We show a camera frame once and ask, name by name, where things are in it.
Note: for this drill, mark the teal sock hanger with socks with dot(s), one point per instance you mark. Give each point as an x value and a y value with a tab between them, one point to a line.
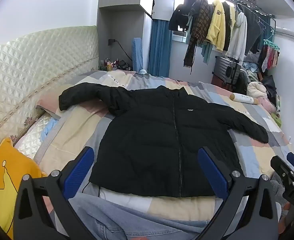
269	55

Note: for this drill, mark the hanging dark clothes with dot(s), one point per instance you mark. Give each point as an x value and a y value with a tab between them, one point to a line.
253	30

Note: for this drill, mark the blue covered chair back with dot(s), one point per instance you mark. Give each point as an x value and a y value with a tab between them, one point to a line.
137	55

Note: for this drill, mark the yellow printed pillow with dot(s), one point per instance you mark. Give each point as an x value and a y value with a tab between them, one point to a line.
4	180

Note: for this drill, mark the hanging white hoodie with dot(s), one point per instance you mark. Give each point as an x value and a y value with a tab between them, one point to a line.
238	37

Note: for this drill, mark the cream quilted headboard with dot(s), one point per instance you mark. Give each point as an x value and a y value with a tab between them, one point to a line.
24	67

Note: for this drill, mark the white air conditioner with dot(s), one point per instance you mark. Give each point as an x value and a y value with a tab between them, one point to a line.
290	33

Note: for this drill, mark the hanging black jacket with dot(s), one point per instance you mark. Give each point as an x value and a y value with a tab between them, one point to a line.
180	15

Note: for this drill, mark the hanging plaid coat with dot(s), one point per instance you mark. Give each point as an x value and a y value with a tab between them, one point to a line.
199	27

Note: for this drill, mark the patchwork bed blanket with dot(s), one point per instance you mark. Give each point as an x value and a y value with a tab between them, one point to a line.
72	130

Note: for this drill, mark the cream satin quilted pillow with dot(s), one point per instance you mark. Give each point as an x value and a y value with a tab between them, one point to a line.
31	135

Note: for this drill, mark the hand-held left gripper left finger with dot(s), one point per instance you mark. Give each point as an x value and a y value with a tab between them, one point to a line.
79	171

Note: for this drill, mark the group of cosmetic bottles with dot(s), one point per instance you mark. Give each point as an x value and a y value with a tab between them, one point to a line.
112	65

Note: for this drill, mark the hanging pale teal scarf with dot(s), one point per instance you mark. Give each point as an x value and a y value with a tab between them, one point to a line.
206	52

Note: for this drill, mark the person's blue jeans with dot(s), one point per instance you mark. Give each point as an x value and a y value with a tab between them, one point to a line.
117	221

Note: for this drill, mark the pink pillow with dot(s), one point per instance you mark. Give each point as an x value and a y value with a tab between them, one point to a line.
48	103

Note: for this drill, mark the blue curtain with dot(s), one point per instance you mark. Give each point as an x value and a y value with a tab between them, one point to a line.
160	47

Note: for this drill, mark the black puffer jacket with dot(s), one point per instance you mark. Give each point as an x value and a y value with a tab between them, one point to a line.
142	142

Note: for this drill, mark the grey ribbed suitcase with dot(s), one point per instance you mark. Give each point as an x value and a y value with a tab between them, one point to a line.
224	68

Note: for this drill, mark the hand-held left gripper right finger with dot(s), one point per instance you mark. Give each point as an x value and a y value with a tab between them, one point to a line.
211	172

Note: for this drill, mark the light blue cloth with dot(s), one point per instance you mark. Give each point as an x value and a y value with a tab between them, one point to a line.
48	130

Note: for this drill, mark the white paper roll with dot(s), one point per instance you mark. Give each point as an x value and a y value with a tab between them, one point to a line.
244	98

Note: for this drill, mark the pile of clothes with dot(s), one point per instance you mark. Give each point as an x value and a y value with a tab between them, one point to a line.
260	82

